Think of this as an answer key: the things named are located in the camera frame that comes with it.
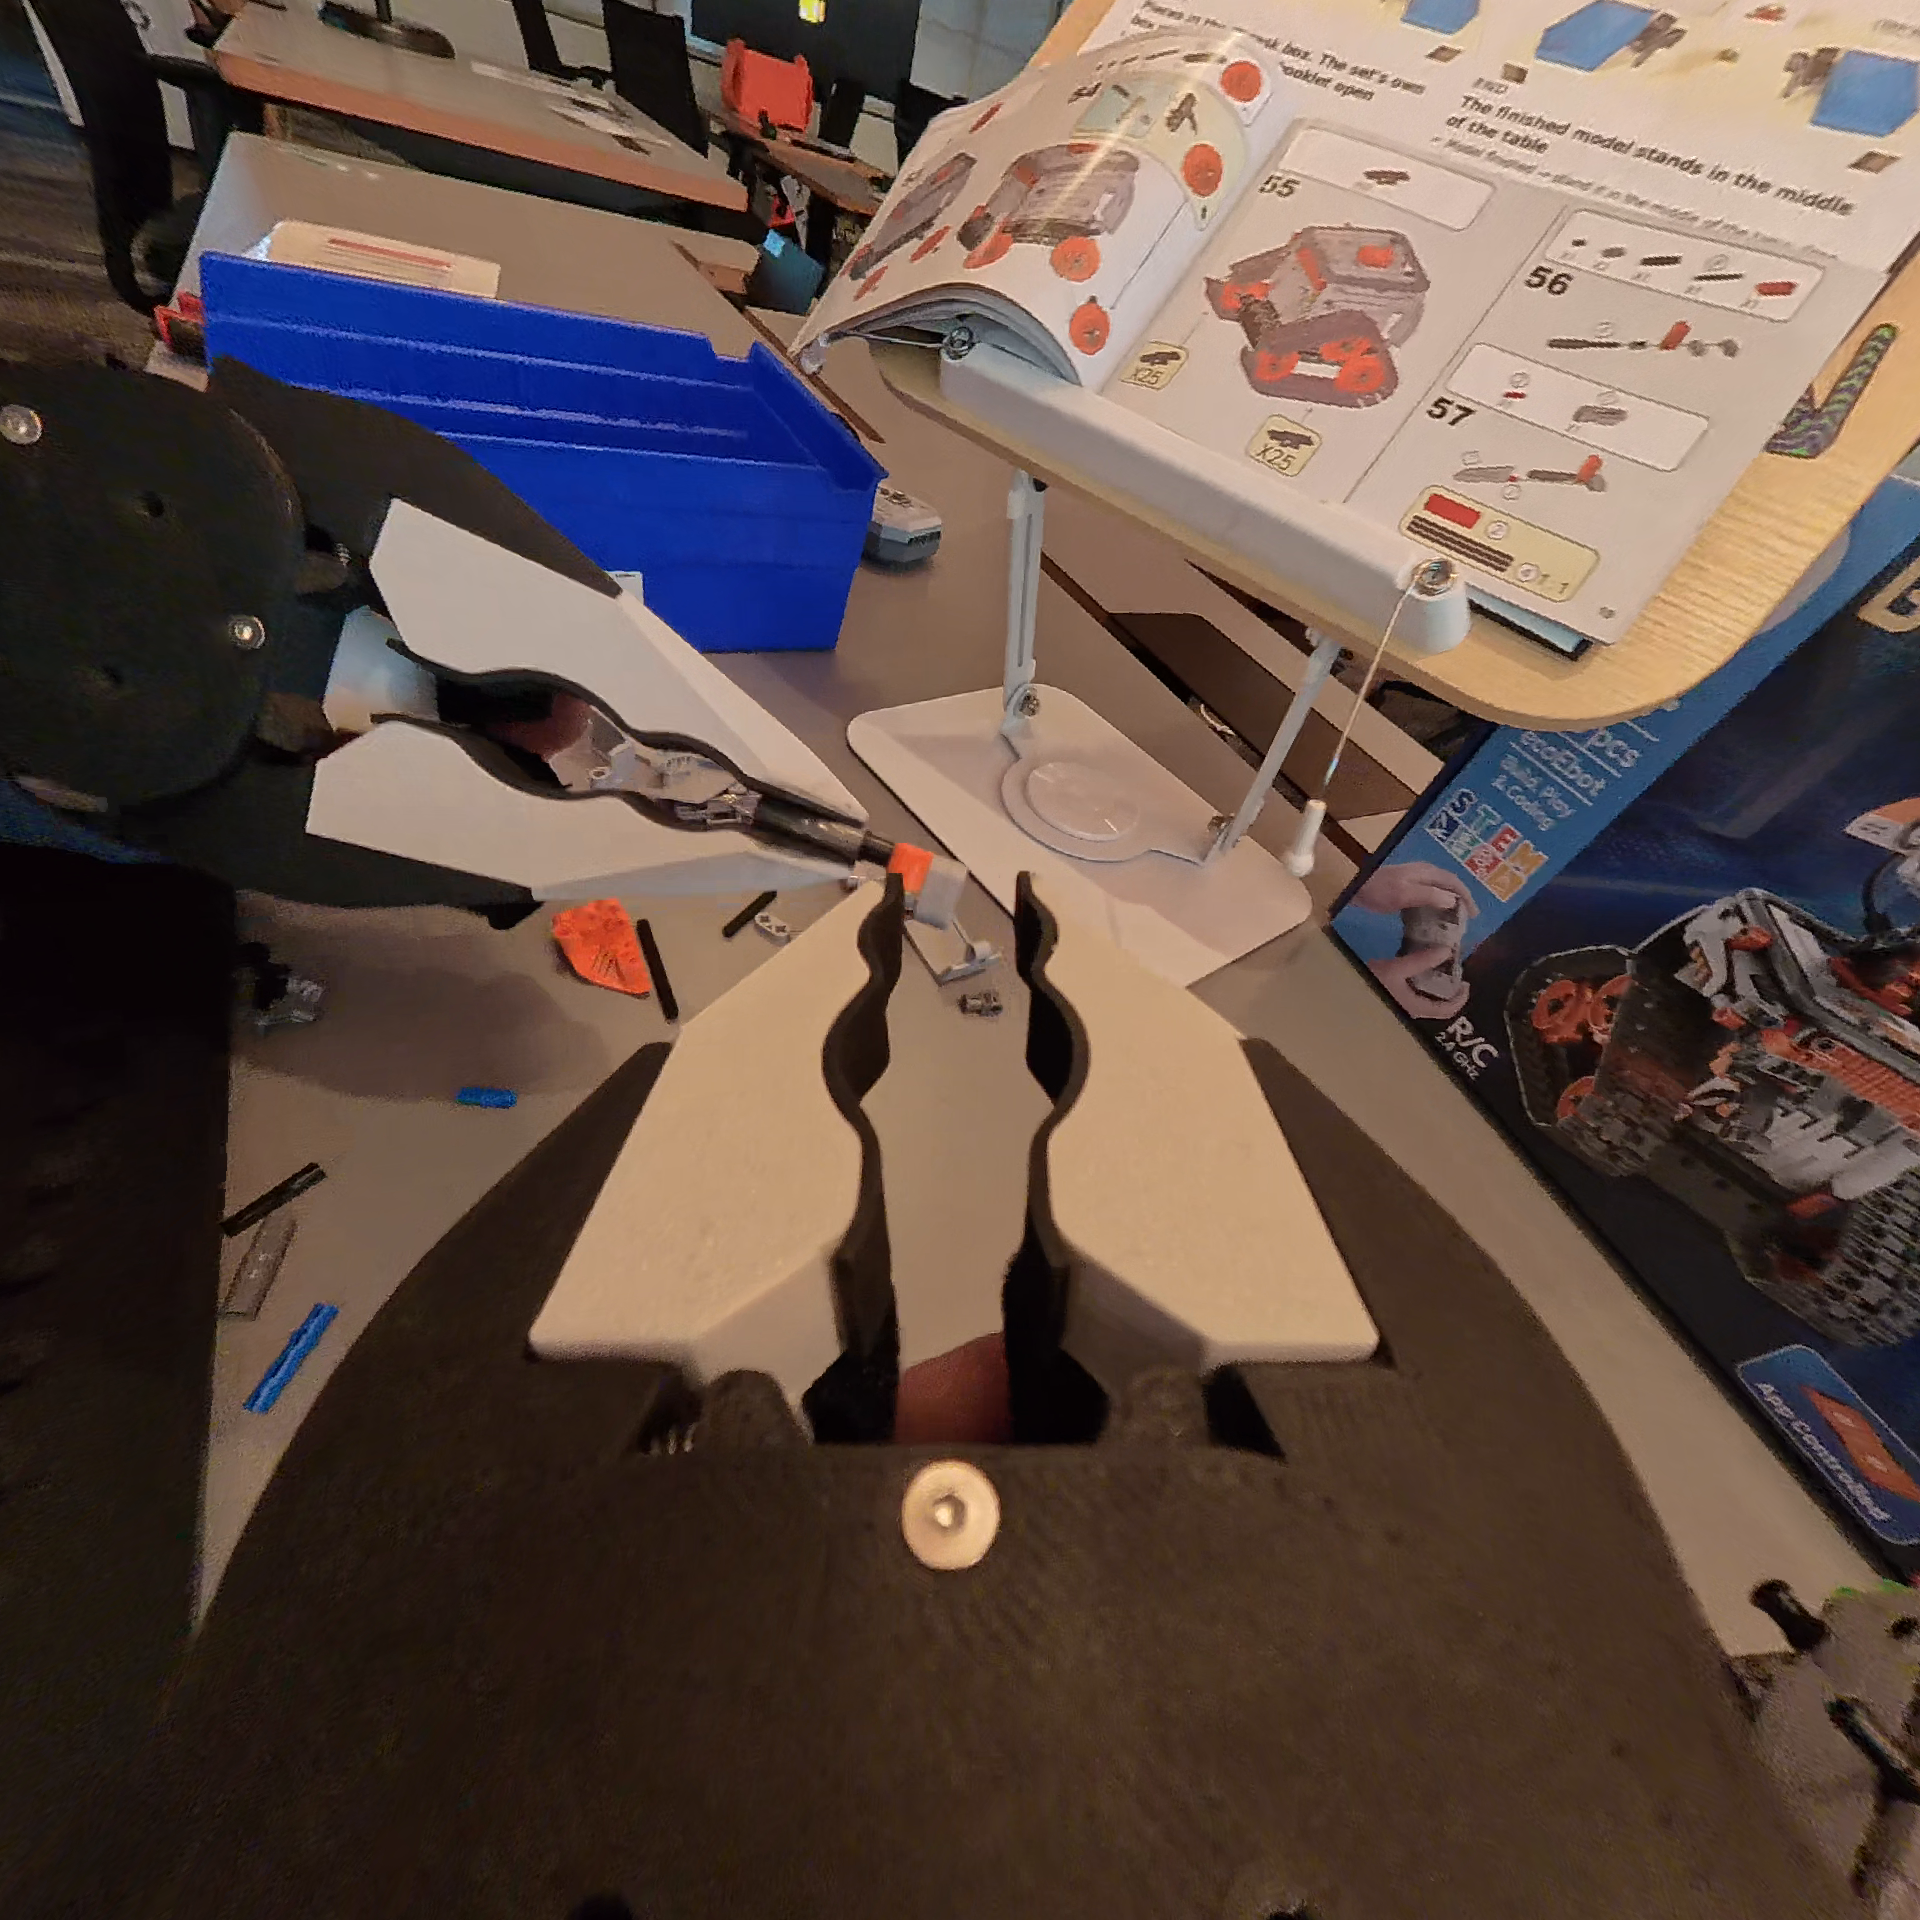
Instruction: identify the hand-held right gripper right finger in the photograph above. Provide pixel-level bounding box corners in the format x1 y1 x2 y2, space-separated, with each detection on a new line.
1003 874 1382 1443

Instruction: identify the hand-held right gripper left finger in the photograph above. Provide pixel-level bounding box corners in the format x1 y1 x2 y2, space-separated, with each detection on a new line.
530 874 907 1443

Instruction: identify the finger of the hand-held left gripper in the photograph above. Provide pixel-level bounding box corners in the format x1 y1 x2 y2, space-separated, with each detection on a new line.
305 717 901 906
322 498 871 825

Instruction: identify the blue storage bin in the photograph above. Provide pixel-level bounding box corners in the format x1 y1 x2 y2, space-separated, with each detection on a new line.
197 250 892 654

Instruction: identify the orange wedge plate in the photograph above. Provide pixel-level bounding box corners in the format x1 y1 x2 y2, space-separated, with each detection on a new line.
551 898 657 997

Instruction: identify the person's right hand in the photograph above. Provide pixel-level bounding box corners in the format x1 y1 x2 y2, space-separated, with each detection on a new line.
898 1337 1015 1447

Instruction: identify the grey curved panel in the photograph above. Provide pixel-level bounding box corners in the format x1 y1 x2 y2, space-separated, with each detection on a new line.
898 916 1003 991

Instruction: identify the white sheet red print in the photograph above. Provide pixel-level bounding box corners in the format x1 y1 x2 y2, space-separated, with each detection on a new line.
242 219 501 302

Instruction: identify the long blue pin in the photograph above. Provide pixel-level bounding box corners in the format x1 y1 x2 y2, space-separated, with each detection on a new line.
242 1303 343 1416

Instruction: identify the wooden office desk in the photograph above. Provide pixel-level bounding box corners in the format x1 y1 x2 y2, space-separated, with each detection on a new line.
207 8 753 211

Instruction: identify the black studded mat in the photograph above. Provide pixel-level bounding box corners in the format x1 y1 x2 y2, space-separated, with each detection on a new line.
0 840 242 1920

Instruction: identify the blue toy box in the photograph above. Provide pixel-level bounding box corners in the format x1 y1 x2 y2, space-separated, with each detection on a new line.
1327 479 1920 1579

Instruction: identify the instruction booklet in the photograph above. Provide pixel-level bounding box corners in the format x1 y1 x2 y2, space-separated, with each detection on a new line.
785 0 1920 645

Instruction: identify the wall monitor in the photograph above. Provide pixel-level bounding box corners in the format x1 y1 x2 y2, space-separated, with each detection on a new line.
691 0 924 93

